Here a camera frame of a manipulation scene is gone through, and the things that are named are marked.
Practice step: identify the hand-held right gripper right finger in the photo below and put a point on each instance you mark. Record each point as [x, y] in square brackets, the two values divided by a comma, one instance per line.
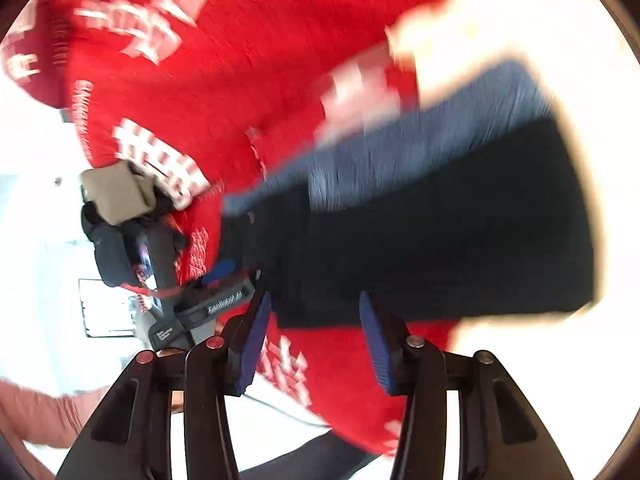
[376, 350]

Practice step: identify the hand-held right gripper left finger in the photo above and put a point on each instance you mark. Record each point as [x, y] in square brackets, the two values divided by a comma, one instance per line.
[250, 350]

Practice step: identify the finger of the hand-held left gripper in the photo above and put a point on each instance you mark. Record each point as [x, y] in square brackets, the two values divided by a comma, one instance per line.
[220, 271]

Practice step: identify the black pants with blue trim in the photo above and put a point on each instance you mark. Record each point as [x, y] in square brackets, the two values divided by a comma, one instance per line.
[425, 235]

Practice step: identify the person's left forearm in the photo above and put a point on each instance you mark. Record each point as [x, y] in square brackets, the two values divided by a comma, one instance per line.
[35, 415]

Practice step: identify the white framed panel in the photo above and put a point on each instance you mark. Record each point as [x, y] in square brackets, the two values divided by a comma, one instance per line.
[105, 307]

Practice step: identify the black crumpled cloth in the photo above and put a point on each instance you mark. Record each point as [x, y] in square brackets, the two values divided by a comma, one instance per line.
[107, 250]

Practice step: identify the red printed blanket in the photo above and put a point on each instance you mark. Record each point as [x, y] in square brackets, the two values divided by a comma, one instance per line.
[275, 60]

